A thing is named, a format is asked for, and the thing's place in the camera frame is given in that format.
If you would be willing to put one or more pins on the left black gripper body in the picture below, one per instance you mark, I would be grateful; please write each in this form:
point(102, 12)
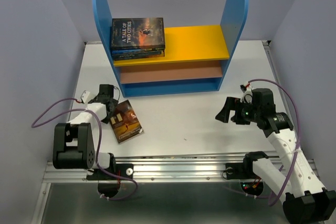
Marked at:
point(106, 120)

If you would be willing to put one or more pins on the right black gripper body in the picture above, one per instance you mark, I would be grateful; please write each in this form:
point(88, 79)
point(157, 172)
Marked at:
point(244, 113)

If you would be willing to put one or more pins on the Edward Tulane book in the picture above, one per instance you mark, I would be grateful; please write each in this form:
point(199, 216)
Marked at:
point(124, 122)

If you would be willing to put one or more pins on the Animal Farm book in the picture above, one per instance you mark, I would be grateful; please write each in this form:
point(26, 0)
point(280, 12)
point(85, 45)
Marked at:
point(134, 51)

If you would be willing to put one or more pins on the Tale of Two Cities book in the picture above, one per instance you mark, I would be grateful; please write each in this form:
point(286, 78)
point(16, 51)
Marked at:
point(137, 33)

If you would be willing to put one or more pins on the Three Days to See book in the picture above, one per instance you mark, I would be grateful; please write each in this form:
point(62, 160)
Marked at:
point(139, 55)

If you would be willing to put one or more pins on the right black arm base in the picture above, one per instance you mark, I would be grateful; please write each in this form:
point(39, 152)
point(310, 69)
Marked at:
point(250, 185)

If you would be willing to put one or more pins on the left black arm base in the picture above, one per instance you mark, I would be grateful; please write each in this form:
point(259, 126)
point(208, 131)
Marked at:
point(112, 188)

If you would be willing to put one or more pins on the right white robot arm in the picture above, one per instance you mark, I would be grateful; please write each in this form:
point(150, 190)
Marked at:
point(304, 197)

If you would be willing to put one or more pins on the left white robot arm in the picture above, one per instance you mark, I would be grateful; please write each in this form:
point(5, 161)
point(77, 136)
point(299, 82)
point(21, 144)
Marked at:
point(73, 146)

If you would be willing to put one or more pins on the blue yellow wooden bookshelf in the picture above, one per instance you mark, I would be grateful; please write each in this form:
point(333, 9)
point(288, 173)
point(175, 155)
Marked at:
point(196, 58)

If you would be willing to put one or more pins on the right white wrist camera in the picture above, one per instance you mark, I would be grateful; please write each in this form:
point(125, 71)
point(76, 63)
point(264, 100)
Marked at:
point(247, 96)

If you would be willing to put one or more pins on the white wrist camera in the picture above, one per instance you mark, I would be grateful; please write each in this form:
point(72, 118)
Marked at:
point(86, 97)
point(247, 96)

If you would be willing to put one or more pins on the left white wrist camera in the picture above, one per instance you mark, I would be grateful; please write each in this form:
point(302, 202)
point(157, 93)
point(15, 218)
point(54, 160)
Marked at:
point(86, 97)

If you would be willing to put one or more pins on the aluminium mounting rail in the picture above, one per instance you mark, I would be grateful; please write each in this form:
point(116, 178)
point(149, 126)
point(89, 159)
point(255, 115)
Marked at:
point(178, 169)

